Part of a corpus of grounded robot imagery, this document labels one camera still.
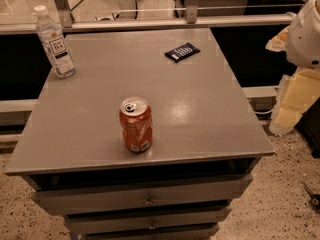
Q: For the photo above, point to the top grey drawer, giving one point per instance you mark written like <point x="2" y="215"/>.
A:
<point x="145" y="195"/>

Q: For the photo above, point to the grey metal railing frame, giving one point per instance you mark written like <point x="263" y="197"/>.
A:
<point x="17" y="16"/>

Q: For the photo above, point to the bottom grey drawer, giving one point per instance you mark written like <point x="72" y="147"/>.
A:
<point x="191" y="232"/>

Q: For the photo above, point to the orange soda can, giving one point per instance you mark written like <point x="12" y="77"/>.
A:
<point x="136" y="123"/>

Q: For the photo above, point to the middle grey drawer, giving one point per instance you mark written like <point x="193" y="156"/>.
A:
<point x="147" y="220"/>

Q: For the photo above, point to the black tool on floor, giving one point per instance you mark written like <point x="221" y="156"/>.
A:
<point x="314" y="198"/>

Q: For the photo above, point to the dark blue snack packet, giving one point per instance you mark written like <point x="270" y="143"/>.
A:
<point x="182" y="52"/>

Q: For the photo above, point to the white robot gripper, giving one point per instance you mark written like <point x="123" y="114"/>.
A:
<point x="305" y="40"/>

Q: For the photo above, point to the clear plastic water bottle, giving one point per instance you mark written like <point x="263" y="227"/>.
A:
<point x="53" y="42"/>

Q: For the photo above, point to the grey drawer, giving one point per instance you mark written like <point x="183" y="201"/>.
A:
<point x="147" y="220"/>
<point x="191" y="232"/>
<point x="145" y="195"/>

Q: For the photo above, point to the grey drawer cabinet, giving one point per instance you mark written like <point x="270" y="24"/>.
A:
<point x="202" y="122"/>

